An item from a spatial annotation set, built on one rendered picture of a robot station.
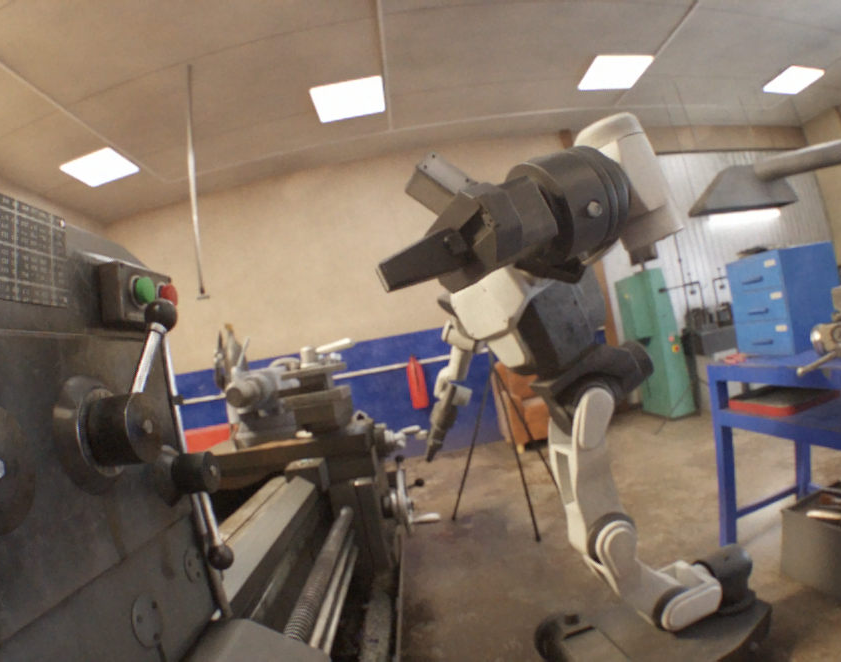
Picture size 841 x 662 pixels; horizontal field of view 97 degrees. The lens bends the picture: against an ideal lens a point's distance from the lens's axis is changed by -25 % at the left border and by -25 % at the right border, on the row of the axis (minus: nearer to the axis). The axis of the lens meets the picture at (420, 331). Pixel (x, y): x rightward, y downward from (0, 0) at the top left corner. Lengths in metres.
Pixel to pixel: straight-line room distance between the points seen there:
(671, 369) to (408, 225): 3.15
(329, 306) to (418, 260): 5.10
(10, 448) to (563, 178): 0.40
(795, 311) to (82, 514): 2.01
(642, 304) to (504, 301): 4.07
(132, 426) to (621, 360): 1.06
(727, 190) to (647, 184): 5.05
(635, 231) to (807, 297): 1.63
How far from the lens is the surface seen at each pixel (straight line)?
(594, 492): 1.25
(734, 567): 1.63
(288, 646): 0.65
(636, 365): 1.25
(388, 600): 1.57
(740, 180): 5.68
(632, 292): 5.03
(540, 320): 1.07
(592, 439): 1.17
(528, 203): 0.36
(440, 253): 0.35
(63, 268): 0.49
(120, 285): 0.52
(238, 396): 1.56
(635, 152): 0.46
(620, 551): 1.28
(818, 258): 2.13
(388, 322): 5.36
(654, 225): 0.46
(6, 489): 0.30
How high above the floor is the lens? 1.13
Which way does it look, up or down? 2 degrees up
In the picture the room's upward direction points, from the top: 10 degrees counter-clockwise
